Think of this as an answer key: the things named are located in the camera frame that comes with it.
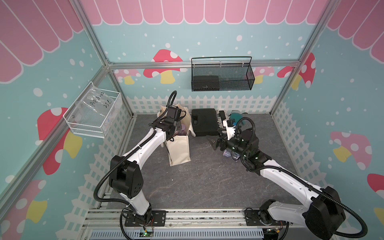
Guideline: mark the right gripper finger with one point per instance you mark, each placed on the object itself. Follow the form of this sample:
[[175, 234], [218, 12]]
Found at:
[[215, 145], [212, 139]]

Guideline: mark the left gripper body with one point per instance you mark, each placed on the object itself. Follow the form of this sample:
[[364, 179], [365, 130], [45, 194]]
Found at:
[[176, 124]]

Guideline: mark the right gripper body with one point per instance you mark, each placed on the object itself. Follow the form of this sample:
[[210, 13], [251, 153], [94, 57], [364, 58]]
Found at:
[[233, 145]]

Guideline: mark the purple hourglass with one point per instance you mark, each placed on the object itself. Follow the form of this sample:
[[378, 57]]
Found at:
[[228, 154]]

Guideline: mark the cream canvas tote bag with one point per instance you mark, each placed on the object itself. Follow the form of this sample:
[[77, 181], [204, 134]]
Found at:
[[178, 147]]

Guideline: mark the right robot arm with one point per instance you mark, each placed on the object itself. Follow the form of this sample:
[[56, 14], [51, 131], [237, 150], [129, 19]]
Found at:
[[320, 209]]

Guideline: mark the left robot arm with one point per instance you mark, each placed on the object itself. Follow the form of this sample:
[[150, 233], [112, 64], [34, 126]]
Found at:
[[125, 174]]

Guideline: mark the plastic bag in bin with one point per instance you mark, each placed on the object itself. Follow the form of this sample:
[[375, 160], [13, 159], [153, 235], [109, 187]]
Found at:
[[98, 109]]

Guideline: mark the black plastic case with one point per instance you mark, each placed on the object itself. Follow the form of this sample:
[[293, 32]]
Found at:
[[205, 122]]

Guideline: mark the black bit holder strip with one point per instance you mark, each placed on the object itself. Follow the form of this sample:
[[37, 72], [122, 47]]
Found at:
[[222, 115]]

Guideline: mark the green rubber glove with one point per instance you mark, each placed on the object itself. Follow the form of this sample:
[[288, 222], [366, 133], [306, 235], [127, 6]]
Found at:
[[236, 116]]

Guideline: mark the black box in basket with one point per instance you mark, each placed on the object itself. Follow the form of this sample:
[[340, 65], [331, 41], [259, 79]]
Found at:
[[205, 83]]

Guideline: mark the black wire mesh basket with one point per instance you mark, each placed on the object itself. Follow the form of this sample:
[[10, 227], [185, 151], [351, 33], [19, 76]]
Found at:
[[235, 73]]

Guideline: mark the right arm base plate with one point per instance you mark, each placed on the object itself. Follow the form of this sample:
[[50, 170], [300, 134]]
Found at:
[[261, 218]]

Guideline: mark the clear plastic wall bin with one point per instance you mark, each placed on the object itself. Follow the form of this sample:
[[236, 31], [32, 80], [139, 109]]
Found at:
[[71, 113]]

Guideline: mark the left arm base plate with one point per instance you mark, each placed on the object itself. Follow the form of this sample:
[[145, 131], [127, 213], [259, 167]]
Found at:
[[151, 219]]

